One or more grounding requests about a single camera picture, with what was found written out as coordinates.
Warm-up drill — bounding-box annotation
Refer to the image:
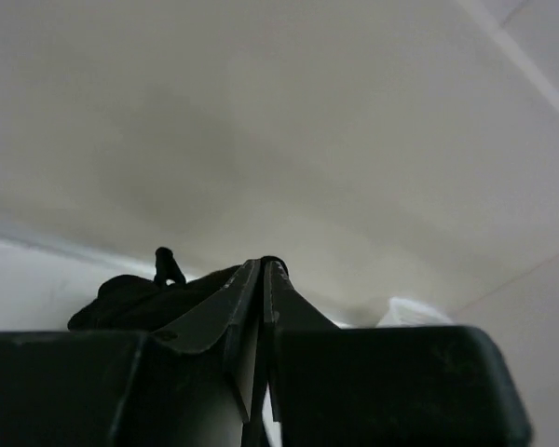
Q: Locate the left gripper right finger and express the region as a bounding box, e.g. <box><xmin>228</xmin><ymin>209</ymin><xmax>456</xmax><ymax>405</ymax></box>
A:
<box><xmin>262</xmin><ymin>258</ymin><xmax>339</xmax><ymax>422</ymax></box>

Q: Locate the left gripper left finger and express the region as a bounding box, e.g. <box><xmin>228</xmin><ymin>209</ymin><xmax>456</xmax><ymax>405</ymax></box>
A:
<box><xmin>153</xmin><ymin>260</ymin><xmax>261</xmax><ymax>423</ymax></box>

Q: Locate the white plastic basket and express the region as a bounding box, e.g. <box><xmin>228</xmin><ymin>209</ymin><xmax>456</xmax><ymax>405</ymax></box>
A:
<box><xmin>376</xmin><ymin>297</ymin><xmax>453</xmax><ymax>328</ymax></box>

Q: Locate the black tank top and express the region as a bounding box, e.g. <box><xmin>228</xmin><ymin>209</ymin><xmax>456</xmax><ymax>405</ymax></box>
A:
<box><xmin>67</xmin><ymin>247</ymin><xmax>239</xmax><ymax>332</ymax></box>

